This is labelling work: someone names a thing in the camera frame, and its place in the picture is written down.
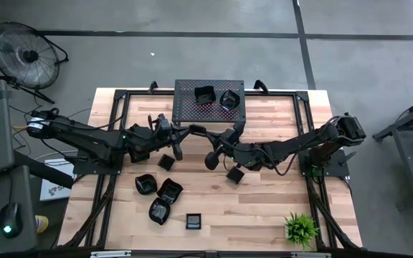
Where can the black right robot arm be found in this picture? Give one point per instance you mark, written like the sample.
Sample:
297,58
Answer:
299,141

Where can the green plant in white pot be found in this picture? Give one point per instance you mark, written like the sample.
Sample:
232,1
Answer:
299,229

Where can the grey metal cart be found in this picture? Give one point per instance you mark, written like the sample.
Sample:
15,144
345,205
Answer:
403,150

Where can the black flat rectangular plate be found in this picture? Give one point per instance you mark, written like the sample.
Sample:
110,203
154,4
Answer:
193,221

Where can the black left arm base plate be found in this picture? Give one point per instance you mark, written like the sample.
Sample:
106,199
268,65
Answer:
84,168

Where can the black computer mouse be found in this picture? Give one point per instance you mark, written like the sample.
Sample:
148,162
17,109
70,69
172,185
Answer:
10,218

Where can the yellow cup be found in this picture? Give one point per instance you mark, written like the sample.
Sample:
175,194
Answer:
41,224

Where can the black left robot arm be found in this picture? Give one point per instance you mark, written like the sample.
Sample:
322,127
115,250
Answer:
84,138

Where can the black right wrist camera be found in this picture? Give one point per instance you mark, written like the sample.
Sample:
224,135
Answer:
232,138

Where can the grey desk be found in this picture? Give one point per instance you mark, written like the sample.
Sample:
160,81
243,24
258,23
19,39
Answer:
20,190

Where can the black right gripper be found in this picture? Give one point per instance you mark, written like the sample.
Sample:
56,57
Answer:
213,161

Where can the black wavy square bowl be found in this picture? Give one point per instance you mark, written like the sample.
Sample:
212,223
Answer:
170,191

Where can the white box with logo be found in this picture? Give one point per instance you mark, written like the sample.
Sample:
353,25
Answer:
54,186

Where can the black floor fan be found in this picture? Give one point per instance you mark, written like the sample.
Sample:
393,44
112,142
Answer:
23,55

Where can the black perforated metal shelf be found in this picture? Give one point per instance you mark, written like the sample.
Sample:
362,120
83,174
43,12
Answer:
185,107

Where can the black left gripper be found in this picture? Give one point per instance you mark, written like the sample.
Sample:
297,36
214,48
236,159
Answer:
176,147

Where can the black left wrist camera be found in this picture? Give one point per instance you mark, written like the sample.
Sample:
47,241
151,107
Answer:
164,123

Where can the black hexagonal bowl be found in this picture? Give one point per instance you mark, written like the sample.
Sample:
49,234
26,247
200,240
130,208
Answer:
229,100

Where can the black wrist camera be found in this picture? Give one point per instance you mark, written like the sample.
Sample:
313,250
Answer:
164,123
232,138

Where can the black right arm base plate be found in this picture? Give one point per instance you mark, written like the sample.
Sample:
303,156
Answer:
339,168

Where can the black aluminium table frame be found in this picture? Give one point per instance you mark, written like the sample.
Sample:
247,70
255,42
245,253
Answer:
274,94

